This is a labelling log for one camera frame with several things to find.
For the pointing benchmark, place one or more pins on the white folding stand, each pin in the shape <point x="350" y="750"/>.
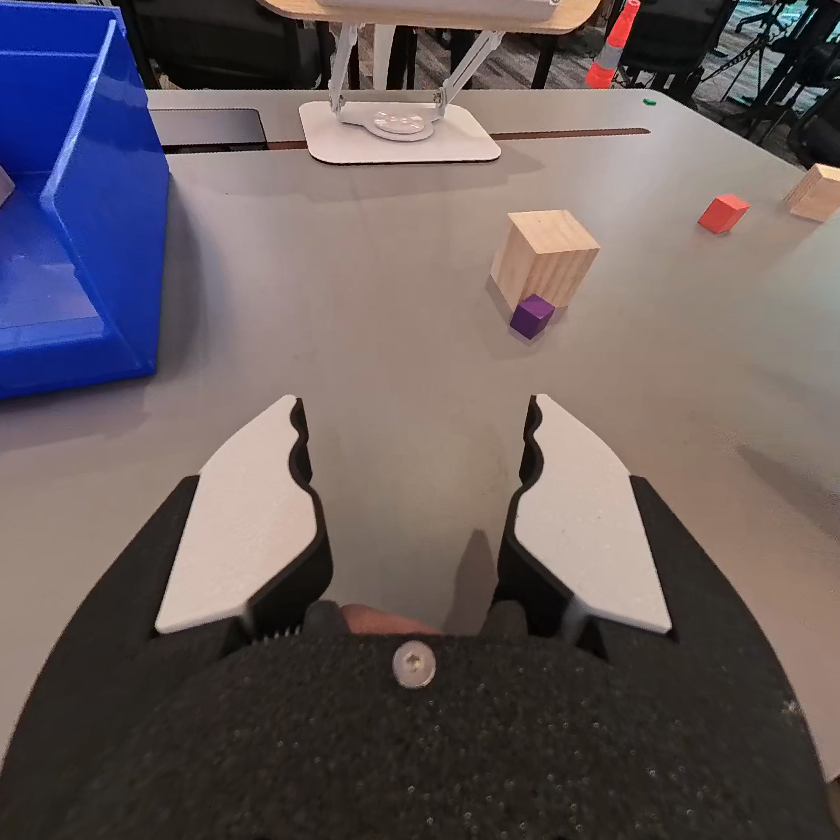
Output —
<point x="400" y="131"/>

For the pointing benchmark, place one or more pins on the large wooden cube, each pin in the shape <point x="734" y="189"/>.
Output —
<point x="545" y="256"/>
<point x="5" y="187"/>

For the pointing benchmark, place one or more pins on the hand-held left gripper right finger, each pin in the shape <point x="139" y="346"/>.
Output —
<point x="591" y="525"/>

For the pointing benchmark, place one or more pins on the purple wooden cube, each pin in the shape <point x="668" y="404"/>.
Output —
<point x="532" y="318"/>

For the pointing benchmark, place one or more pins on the orange striped traffic cone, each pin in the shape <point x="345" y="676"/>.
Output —
<point x="610" y="46"/>

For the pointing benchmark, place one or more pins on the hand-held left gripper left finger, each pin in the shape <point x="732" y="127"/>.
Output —
<point x="243" y="525"/>

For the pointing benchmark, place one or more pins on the black office chair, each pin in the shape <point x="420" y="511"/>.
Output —
<point x="807" y="92"/>
<point x="676" y="40"/>
<point x="223" y="46"/>

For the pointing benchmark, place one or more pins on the medium wooden cube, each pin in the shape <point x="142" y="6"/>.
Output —
<point x="817" y="194"/>

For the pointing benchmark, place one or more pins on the blue plastic bin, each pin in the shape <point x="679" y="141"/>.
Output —
<point x="92" y="236"/>

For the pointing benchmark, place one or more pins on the red wooden cube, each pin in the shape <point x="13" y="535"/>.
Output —
<point x="723" y="214"/>

